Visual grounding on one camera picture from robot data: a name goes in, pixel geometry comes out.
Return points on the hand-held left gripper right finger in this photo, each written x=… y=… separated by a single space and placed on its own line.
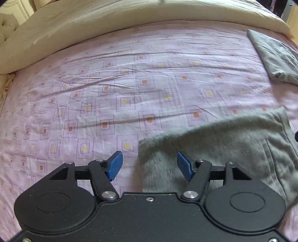
x=184 y=164

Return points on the beige tufted headboard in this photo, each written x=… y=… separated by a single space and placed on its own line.
x=11 y=21

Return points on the pink printed bed sheet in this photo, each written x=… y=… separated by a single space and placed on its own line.
x=130 y=93

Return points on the dark grey folded pants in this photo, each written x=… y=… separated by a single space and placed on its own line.
x=277 y=55

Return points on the beige duvet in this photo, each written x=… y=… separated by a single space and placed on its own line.
x=121 y=25

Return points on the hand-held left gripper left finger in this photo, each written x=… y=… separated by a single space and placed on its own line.
x=115 y=165

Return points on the light grey pants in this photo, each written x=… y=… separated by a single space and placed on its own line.
x=223 y=149

